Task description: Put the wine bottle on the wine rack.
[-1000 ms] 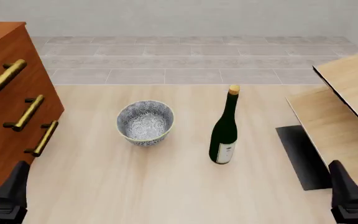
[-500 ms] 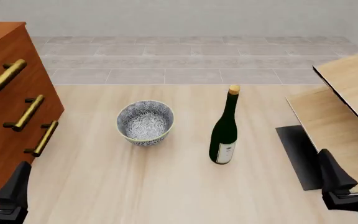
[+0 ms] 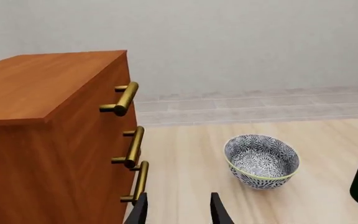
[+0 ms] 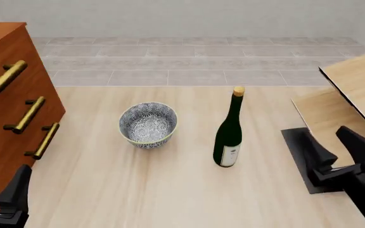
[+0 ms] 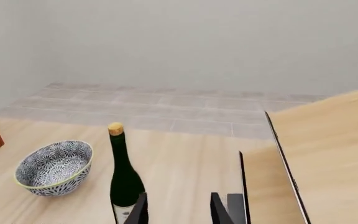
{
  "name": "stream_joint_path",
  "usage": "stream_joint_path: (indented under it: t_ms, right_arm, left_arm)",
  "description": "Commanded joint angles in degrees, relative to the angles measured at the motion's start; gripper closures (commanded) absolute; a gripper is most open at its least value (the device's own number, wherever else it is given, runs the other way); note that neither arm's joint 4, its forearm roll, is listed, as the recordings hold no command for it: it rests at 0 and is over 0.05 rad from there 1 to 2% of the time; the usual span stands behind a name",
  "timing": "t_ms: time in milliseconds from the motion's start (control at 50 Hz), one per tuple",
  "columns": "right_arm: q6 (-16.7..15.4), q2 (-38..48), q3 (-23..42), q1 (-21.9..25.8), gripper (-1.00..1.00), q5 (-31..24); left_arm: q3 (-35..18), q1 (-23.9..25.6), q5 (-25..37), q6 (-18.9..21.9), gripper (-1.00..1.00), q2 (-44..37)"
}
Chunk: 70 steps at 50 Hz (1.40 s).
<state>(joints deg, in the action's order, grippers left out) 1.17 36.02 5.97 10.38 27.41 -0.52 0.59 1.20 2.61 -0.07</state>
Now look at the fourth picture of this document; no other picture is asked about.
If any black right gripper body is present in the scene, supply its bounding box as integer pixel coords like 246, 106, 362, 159
307, 163, 365, 191

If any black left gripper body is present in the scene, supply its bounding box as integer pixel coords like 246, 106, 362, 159
0, 209, 30, 228

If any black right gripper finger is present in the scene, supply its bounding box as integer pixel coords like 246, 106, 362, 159
335, 125, 365, 165
300, 129, 339, 173

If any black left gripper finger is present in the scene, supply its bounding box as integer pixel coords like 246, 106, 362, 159
0, 163, 33, 215

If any pale wood wine rack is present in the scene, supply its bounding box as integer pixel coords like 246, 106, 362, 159
280, 47, 365, 195

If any dark green wine bottle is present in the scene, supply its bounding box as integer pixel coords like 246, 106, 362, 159
213, 85, 246, 168

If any blue white patterned bowl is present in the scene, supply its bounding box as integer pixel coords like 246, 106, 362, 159
118, 101, 179, 150

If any small brass drawer handle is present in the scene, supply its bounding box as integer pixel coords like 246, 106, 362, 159
23, 122, 61, 160

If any medium brass drawer handle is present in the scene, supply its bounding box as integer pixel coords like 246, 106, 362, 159
3, 96, 46, 135

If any large brass drawer handle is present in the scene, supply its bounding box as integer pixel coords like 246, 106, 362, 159
0, 59, 29, 99

